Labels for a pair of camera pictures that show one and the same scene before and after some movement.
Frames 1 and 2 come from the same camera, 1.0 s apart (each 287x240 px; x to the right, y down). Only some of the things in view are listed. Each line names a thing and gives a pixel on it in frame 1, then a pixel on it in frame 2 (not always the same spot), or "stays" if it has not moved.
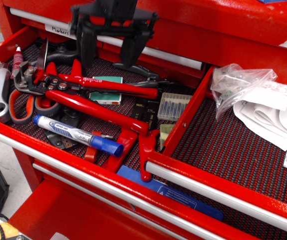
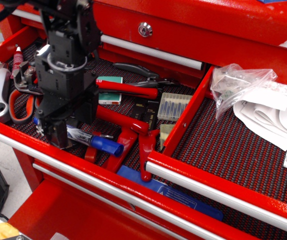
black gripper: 85,18 to 66,75
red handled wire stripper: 70,89 stays
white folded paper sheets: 278,119 stays
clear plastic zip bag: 230,82 stays
